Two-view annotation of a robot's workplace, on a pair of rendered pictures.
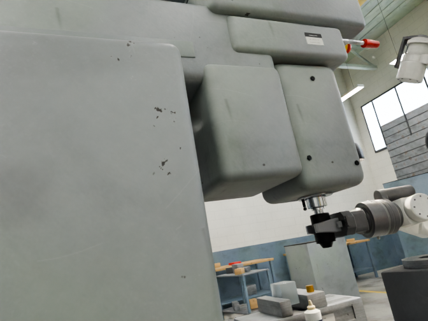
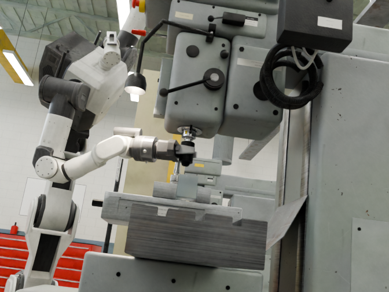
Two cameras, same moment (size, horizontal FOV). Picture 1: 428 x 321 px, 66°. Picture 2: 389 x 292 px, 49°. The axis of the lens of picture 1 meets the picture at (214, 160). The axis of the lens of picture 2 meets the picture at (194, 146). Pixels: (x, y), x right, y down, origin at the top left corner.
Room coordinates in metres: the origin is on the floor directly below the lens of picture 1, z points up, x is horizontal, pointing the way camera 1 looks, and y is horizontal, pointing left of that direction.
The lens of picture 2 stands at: (2.14, 0.25, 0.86)
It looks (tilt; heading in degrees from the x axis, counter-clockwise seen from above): 16 degrees up; 199
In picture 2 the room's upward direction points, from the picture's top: 7 degrees clockwise
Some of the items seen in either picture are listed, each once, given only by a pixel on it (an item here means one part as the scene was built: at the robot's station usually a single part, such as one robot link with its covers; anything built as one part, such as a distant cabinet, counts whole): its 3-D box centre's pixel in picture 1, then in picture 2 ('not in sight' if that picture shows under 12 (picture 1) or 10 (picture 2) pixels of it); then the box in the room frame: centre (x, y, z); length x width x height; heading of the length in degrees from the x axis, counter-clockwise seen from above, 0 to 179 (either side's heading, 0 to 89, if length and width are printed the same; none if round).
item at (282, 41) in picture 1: (268, 65); (213, 35); (0.81, -0.19, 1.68); 0.34 x 0.24 x 0.10; 113
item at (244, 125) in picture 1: (232, 138); (249, 94); (0.75, -0.05, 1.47); 0.24 x 0.19 x 0.26; 23
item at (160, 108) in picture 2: not in sight; (163, 88); (0.87, -0.33, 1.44); 0.04 x 0.04 x 0.21; 23
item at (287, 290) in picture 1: (284, 293); (187, 188); (1.05, -0.14, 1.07); 0.06 x 0.05 x 0.06; 20
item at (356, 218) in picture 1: (356, 222); (160, 150); (0.84, -0.32, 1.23); 0.13 x 0.12 x 0.10; 8
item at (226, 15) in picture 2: not in sight; (226, 19); (0.92, -0.12, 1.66); 0.12 x 0.04 x 0.04; 113
